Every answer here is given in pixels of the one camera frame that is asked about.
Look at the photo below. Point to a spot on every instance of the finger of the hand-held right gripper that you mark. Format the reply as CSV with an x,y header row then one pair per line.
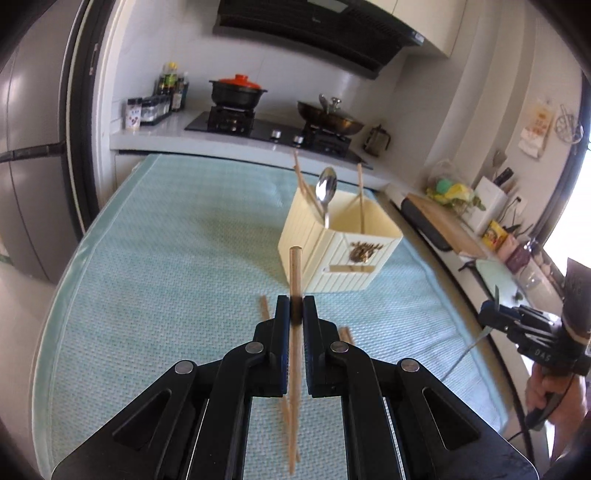
x,y
508,311
512,328

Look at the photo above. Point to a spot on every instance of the white wall outlet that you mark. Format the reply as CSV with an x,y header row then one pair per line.
x,y
520,206

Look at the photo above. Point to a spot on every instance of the dark sauce bottles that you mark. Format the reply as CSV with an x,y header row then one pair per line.
x,y
173,90

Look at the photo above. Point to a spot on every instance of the cream ribbed utensil holder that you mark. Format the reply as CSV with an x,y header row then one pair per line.
x,y
314,249

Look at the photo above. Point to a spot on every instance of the grey refrigerator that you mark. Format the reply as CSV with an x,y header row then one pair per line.
x,y
32,138

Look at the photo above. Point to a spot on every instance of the pink cup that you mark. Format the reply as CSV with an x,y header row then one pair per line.
x,y
509,249

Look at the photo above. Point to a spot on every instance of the black tray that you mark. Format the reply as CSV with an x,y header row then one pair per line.
x,y
422,226

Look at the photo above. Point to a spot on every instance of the dark window frame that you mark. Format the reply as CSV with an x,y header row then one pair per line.
x,y
565,184

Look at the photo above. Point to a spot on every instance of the person's right forearm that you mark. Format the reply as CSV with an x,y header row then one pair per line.
x,y
577,415

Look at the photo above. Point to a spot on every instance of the spice jar rack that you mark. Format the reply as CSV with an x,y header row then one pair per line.
x,y
147,110

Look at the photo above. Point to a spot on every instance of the white knife block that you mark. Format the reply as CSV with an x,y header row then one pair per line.
x,y
489,203

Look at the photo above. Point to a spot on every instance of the purple soap bottle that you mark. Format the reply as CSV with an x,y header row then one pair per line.
x,y
522,258

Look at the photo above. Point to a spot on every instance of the hanging wall calendar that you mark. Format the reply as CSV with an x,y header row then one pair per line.
x,y
536,129

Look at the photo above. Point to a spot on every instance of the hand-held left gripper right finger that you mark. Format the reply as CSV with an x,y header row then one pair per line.
x,y
310,341

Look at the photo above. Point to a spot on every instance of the clear drinking glass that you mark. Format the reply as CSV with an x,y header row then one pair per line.
x,y
533,282

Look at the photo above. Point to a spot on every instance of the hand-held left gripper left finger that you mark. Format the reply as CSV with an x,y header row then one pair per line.
x,y
282,341

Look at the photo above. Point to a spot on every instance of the plastic bag with sponges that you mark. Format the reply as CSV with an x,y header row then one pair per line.
x,y
455,189

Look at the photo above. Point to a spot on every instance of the metal spoon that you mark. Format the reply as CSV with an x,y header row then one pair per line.
x,y
326,184
497,293

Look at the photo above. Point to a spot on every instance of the black pot with red lid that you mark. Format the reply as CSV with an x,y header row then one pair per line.
x,y
238,92

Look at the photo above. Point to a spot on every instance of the black range hood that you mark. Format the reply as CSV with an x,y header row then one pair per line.
x,y
314,32

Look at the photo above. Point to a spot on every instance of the black gas cooktop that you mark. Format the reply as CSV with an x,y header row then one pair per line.
x,y
277,129

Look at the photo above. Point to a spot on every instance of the light blue towel mat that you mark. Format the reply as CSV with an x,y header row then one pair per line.
x,y
184,258

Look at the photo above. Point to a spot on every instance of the yellow packet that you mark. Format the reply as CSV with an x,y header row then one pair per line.
x,y
494,235

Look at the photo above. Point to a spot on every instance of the dark wok with glass lid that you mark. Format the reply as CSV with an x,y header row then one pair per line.
x,y
330,117

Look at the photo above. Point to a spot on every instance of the person's right hand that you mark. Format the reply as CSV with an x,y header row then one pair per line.
x,y
535,385

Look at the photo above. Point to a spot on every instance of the wooden cutting board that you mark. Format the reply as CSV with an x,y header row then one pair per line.
x,y
455,230

